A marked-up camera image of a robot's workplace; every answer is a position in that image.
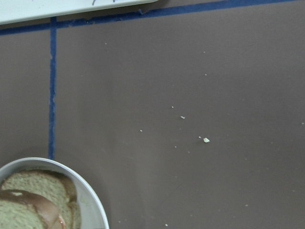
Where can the white round plate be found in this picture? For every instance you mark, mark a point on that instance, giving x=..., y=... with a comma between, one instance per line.
x=93, y=215

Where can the bread slice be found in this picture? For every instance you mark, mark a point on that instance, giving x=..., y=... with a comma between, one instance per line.
x=54, y=186
x=24, y=210

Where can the cream bear tray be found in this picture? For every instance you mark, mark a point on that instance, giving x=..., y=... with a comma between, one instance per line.
x=12, y=11

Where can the bread crumb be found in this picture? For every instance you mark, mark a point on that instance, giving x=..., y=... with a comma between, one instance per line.
x=206, y=140

